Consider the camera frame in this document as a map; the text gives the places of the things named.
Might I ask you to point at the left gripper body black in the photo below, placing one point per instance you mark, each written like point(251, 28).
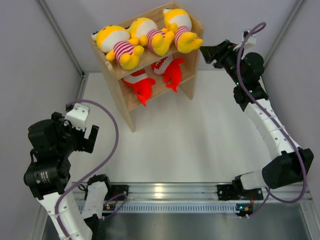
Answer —
point(71, 138)

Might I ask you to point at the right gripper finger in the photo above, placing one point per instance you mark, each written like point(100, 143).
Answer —
point(228, 44)
point(210, 53)

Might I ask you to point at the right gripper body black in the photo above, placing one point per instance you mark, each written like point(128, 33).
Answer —
point(228, 62)

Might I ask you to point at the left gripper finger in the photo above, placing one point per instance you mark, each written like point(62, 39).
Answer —
point(89, 143)
point(57, 118)

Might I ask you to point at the red shark plush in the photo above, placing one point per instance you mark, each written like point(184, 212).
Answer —
point(141, 84)
point(169, 67)

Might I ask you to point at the yellow plush toy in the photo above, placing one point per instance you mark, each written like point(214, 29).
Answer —
point(179, 22)
point(156, 40)
point(116, 42)

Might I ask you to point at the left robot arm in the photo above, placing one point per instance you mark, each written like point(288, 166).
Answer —
point(48, 175)

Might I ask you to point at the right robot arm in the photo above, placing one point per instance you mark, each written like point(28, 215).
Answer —
point(289, 163)

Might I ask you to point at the wooden two-tier shelf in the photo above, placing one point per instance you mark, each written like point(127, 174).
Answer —
point(149, 54)

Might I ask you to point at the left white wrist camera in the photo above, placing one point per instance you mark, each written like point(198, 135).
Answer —
point(78, 116)

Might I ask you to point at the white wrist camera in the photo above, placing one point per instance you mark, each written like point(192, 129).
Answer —
point(78, 116)
point(250, 42)

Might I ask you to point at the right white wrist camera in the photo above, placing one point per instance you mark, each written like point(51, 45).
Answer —
point(250, 42)

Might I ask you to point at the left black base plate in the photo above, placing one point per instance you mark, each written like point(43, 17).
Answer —
point(117, 192)

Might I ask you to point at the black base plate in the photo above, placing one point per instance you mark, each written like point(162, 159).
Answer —
point(117, 192)
point(228, 192)

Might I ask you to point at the grey slotted cable duct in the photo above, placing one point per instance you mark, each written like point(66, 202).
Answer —
point(131, 207)

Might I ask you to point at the aluminium mounting rail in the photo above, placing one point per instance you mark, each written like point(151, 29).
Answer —
point(207, 191)

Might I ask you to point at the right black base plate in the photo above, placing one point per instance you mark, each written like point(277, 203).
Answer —
point(228, 192)

